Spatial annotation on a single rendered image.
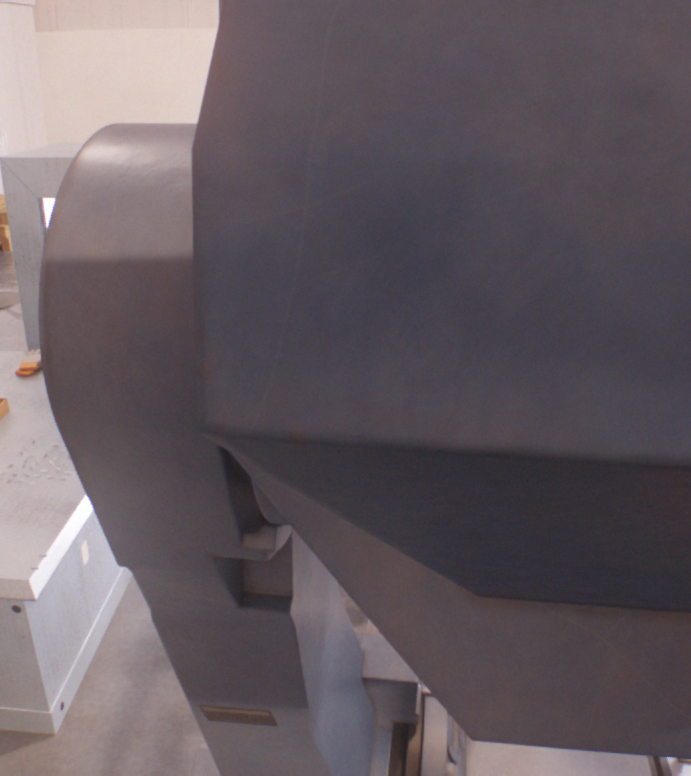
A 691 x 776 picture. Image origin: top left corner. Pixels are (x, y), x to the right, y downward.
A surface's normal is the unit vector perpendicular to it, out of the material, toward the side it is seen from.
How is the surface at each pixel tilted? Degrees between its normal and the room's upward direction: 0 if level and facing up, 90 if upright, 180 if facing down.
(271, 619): 124
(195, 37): 90
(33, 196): 90
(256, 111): 47
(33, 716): 90
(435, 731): 6
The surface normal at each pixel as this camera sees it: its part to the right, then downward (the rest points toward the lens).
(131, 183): -0.07, -0.50
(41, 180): -0.11, 0.40
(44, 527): 0.01, -0.91
